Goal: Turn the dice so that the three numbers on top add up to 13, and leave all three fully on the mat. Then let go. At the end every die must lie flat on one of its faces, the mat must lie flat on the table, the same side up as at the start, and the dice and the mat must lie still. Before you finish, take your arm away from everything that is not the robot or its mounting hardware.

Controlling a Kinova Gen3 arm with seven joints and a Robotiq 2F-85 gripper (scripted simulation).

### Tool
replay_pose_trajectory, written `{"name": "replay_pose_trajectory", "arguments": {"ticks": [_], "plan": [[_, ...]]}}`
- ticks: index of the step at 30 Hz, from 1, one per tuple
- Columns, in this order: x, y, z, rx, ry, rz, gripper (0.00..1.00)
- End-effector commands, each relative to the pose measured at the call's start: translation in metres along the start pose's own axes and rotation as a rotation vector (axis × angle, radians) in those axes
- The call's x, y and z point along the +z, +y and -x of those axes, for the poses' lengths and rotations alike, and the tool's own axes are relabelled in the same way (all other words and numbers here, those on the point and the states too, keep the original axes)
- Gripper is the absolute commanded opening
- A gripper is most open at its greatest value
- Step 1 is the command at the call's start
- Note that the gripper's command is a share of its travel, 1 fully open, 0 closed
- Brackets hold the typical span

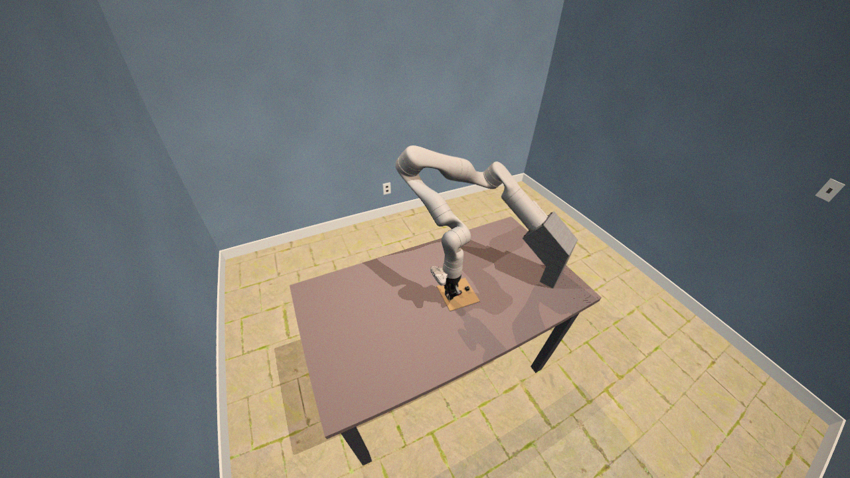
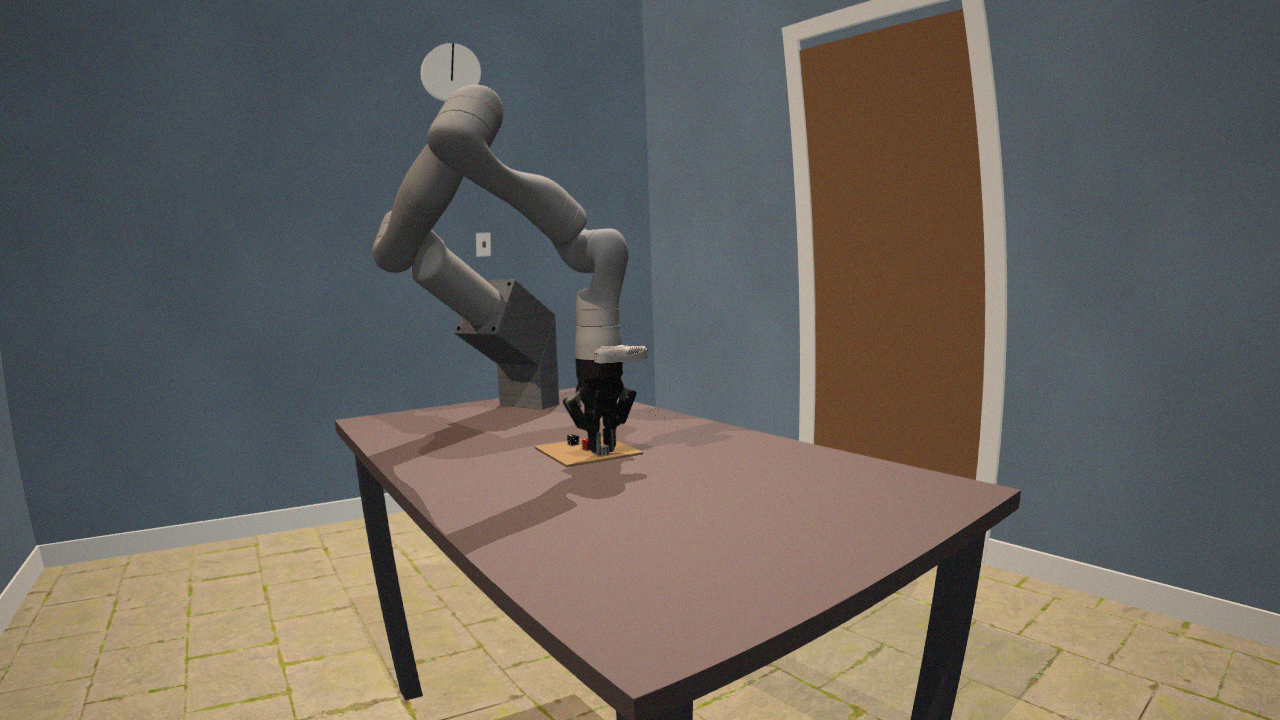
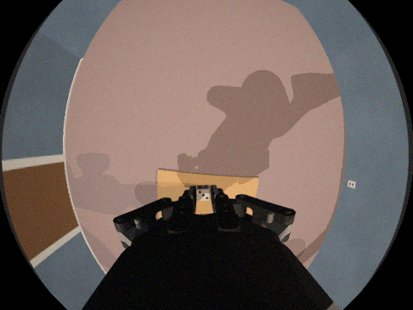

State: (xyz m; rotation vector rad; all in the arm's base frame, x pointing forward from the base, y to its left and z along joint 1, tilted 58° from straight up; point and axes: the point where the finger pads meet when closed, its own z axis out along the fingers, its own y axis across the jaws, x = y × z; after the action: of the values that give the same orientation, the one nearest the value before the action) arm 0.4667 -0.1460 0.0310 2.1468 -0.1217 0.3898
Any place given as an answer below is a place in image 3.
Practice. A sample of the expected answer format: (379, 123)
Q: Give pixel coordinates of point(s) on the tan square mat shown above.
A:
(172, 184)

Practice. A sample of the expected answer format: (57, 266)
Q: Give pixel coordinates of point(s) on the white die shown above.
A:
(203, 193)

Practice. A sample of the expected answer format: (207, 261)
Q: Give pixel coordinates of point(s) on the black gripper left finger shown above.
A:
(140, 220)

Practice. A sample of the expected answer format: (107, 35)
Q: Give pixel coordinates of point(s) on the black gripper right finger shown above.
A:
(266, 214)

